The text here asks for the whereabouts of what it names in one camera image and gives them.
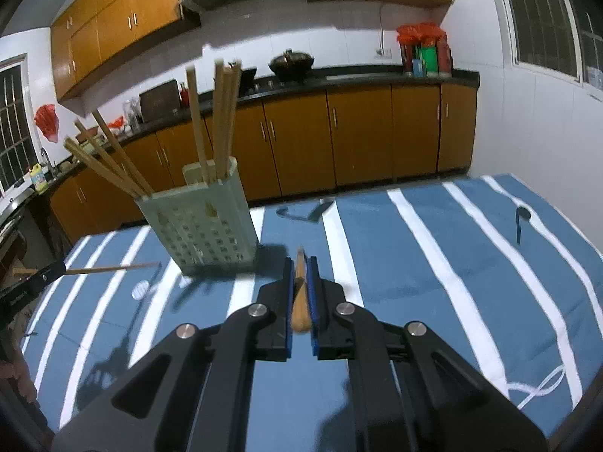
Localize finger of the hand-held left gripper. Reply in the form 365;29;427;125
23;261;67;293

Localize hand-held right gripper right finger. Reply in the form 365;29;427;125
306;255;549;452

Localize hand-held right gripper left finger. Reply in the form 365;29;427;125
51;257;297;452

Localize wooden chopstick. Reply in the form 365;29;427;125
226;59;243;161
220;63;235;177
13;262;162;278
185;67;211;184
212;59;227;179
289;245;314;335
91;109;155;196
62;136;142;199
73;120;148;197

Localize light green perforated chopstick holder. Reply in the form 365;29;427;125
134;156;260;278

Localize person's left hand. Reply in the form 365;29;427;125
0;360;37;403

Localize barred window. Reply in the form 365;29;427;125
490;0;603;99
0;54;41;196

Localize blue white striped tablecloth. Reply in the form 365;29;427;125
19;174;597;452

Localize wooden kitchen base cabinets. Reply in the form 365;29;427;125
47;82;479;246

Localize dark cutting board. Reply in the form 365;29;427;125
139;80;182;121

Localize black gas stove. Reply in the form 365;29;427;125
240;78;326;95

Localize black wok with lid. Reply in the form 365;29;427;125
268;48;315;82

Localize black kitchen countertop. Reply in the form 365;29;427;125
0;68;480;227

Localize red carton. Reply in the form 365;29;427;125
437;40;454;78

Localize red crinkled plastic bag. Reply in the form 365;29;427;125
396;23;448;49

